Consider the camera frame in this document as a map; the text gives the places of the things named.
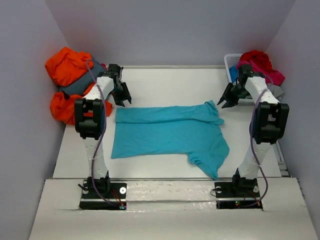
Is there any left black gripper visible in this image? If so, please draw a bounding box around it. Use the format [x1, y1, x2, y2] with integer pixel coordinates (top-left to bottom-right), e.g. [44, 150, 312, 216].
[111, 81, 132, 107]

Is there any orange t shirt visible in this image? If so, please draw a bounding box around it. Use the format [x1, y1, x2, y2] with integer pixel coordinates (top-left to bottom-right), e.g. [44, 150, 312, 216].
[44, 46, 102, 125]

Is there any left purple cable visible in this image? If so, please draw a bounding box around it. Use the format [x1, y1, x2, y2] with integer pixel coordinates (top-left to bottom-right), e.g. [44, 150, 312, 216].
[86, 59, 126, 210]

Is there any blue t shirt in basket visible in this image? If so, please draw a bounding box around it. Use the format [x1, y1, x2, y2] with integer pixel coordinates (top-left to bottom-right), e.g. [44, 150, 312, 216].
[228, 65, 238, 83]

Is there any red t shirt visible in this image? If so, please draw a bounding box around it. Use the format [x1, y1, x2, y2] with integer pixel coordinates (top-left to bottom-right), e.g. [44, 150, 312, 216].
[240, 50, 273, 72]

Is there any white plastic laundry basket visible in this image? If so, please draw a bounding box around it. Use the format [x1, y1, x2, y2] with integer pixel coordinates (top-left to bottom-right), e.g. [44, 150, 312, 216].
[223, 53, 254, 105]

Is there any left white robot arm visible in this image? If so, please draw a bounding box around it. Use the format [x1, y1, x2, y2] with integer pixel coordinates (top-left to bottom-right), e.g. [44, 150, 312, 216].
[74, 63, 132, 200]

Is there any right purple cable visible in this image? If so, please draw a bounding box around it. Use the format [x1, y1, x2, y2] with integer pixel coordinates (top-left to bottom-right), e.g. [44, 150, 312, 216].
[236, 62, 270, 208]

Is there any green garment in basket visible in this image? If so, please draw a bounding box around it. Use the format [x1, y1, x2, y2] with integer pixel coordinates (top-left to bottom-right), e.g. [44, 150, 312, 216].
[239, 91, 252, 99]

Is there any grey t shirt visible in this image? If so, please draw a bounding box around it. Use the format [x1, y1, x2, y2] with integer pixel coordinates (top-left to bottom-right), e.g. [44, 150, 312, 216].
[268, 85, 284, 101]

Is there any magenta t shirt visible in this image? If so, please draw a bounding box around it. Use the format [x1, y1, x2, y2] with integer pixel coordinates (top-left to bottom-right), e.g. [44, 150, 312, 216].
[235, 60, 285, 86]

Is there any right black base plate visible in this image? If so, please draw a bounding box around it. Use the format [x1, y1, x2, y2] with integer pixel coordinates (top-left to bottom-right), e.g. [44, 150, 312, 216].
[210, 181, 263, 210]

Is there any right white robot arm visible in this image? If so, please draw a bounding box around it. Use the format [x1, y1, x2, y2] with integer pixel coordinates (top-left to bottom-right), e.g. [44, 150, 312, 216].
[219, 64, 290, 198]

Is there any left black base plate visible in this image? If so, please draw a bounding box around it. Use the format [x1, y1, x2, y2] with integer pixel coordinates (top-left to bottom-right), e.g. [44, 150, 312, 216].
[78, 180, 127, 211]

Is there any purple cable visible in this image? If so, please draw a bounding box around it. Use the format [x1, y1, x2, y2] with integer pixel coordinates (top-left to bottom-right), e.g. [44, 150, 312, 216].
[236, 62, 270, 208]
[86, 59, 126, 210]

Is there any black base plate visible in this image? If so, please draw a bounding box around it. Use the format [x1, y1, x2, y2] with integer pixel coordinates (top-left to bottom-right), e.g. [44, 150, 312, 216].
[78, 180, 127, 211]
[210, 181, 263, 210]

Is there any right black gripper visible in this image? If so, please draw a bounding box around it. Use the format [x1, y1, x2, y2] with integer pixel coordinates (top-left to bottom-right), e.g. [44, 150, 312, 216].
[218, 82, 248, 109]

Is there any teal t shirt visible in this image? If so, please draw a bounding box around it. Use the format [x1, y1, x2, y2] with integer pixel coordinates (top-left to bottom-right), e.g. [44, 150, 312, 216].
[111, 100, 230, 180]

